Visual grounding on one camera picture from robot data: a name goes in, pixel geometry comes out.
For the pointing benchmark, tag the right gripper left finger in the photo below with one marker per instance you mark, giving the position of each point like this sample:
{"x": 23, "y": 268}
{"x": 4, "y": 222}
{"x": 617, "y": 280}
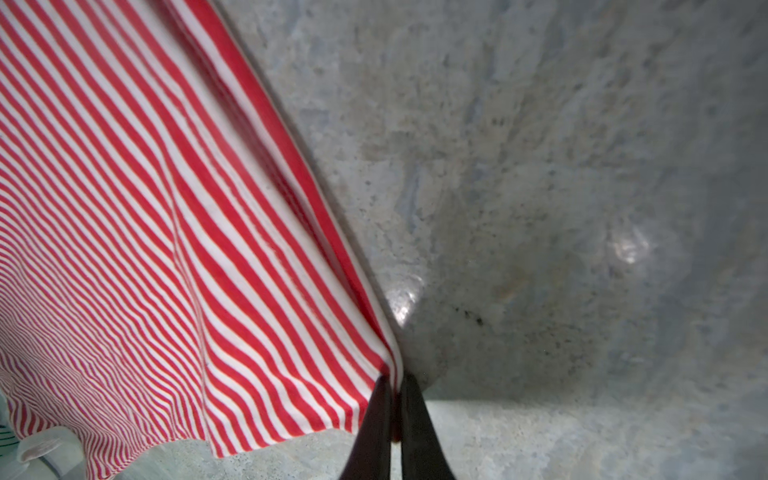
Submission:
{"x": 370, "y": 457}

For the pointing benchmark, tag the red white striped tank top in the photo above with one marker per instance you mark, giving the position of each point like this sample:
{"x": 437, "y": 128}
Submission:
{"x": 170, "y": 268}

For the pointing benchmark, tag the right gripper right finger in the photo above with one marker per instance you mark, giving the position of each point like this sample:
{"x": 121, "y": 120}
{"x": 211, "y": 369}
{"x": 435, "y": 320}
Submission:
{"x": 422, "y": 457}

